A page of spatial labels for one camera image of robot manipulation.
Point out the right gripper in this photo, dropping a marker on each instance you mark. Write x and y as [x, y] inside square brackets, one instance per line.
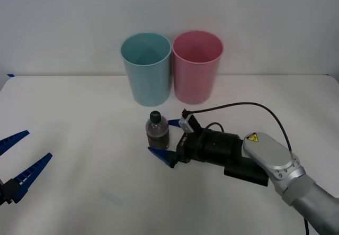
[192, 146]

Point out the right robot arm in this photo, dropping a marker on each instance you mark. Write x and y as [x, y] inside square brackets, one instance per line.
[270, 150]

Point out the pink plastic bin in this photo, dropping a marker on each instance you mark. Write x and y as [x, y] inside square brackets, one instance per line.
[194, 84]

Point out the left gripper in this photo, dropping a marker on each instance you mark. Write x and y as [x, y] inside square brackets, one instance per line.
[2, 196]

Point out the small dark plastic bottle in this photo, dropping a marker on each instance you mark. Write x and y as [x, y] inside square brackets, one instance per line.
[158, 133]

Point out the pale blue plastic bin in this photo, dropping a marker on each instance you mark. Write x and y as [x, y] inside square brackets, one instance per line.
[148, 84]

